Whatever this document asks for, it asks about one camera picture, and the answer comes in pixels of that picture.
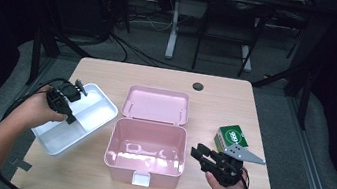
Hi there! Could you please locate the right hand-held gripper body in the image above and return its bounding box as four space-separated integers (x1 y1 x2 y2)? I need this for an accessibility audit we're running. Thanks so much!
206 140 269 189

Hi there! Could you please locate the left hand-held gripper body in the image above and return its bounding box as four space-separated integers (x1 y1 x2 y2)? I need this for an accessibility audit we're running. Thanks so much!
43 74 91 119

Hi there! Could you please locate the white divided tray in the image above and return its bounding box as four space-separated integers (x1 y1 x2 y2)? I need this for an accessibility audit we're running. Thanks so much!
28 74 123 165

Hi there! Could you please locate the green and white carton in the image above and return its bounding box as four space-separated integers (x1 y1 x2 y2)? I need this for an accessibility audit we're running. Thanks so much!
212 121 253 157

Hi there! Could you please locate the pink storage box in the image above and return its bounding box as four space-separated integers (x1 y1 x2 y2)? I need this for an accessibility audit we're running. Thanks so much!
100 80 197 189

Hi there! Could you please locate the person's left hand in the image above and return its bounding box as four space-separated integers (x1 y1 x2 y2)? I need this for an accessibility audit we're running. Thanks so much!
9 80 73 135

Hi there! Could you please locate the black metal stand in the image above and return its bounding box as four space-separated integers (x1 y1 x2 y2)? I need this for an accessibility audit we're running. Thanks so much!
246 51 318 131
24 18 100 95

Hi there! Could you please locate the white desk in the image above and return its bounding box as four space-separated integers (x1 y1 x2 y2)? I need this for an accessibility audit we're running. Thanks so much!
145 0 307 79

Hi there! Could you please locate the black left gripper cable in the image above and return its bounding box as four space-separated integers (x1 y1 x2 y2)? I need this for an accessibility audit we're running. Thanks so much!
0 70 74 128

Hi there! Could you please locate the grey metal table bracket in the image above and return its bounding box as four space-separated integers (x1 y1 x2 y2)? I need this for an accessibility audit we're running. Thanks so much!
9 156 34 173

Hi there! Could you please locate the round table cable hole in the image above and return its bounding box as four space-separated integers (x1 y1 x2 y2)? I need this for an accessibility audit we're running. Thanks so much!
191 81 206 93

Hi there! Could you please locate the bundle of black cables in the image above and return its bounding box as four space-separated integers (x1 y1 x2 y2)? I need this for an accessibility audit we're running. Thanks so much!
105 29 198 74

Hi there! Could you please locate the black floor cable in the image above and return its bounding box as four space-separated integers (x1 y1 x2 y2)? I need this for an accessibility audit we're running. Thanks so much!
0 170 25 189

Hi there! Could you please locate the black metal chair frame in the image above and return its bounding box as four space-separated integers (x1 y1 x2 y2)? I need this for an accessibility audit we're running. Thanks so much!
190 0 275 81

